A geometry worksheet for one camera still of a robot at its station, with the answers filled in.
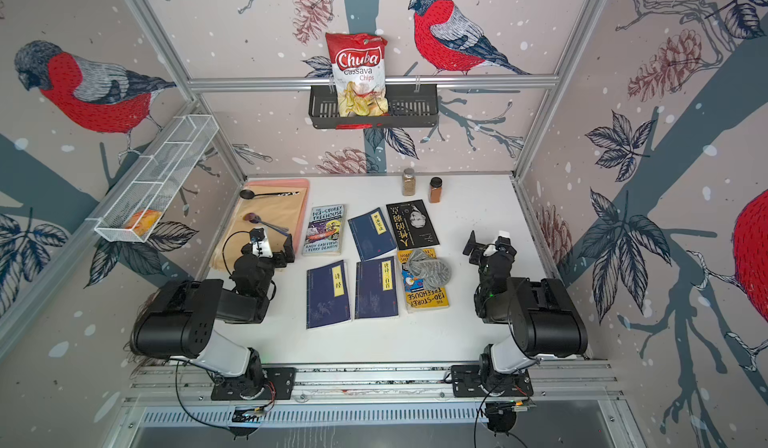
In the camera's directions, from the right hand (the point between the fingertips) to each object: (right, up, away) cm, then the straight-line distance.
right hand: (487, 232), depth 90 cm
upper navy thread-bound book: (-37, -2, +12) cm, 39 cm away
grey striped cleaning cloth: (-16, -12, -3) cm, 20 cm away
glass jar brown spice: (-23, +17, +20) cm, 35 cm away
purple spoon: (-80, +3, +17) cm, 82 cm away
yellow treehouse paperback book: (-22, -18, -5) cm, 29 cm away
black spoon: (-86, +12, +24) cm, 90 cm away
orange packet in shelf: (-85, +5, -26) cm, 89 cm away
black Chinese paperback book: (-23, +1, +13) cm, 26 cm away
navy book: (-49, -19, -3) cm, 52 cm away
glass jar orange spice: (-13, +14, +17) cm, 25 cm away
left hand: (-65, +1, 0) cm, 65 cm away
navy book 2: (-35, -17, 0) cm, 39 cm away
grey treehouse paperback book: (-53, 0, +10) cm, 54 cm away
